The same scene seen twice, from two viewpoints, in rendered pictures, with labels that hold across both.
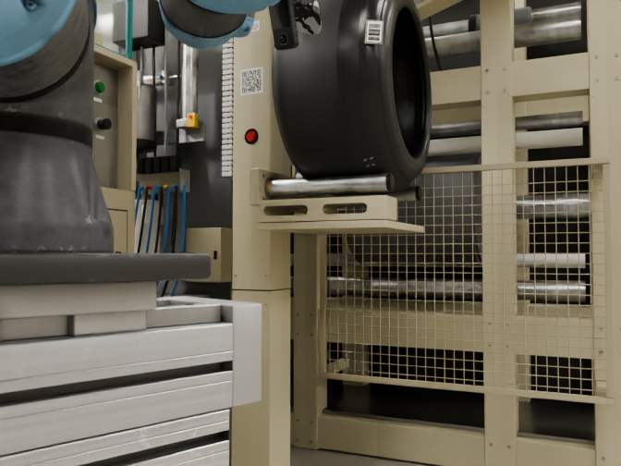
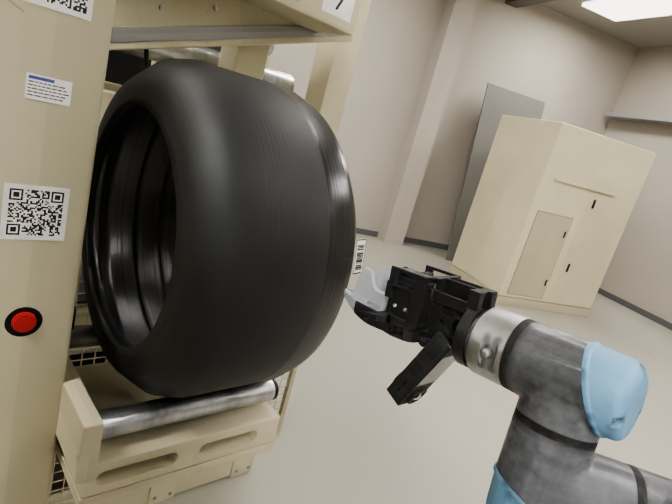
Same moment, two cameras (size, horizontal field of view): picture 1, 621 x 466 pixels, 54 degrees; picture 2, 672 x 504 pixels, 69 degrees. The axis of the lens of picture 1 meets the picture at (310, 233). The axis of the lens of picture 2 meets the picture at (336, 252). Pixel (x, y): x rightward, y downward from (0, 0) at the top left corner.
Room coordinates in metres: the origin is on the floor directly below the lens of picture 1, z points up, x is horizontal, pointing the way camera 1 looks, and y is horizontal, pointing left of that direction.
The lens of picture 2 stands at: (1.14, 0.61, 1.44)
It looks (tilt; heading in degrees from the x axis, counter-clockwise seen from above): 15 degrees down; 290
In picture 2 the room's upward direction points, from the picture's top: 15 degrees clockwise
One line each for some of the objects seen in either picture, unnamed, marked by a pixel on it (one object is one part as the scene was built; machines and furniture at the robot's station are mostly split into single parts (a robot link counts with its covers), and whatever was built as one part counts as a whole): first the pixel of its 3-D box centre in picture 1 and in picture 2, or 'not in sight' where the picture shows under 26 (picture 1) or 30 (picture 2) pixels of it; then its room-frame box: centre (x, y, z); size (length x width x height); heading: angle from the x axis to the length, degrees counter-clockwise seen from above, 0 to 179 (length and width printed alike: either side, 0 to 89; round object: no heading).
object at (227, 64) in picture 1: (232, 97); not in sight; (1.79, 0.23, 1.19); 0.05 x 0.04 x 0.48; 155
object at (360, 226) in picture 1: (345, 226); (150, 409); (1.69, -0.10, 0.80); 0.37 x 0.36 x 0.02; 155
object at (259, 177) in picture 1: (288, 193); (57, 379); (1.77, 0.06, 0.90); 0.40 x 0.03 x 0.10; 155
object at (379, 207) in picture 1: (325, 210); (183, 436); (1.57, -0.04, 0.83); 0.36 x 0.09 x 0.06; 65
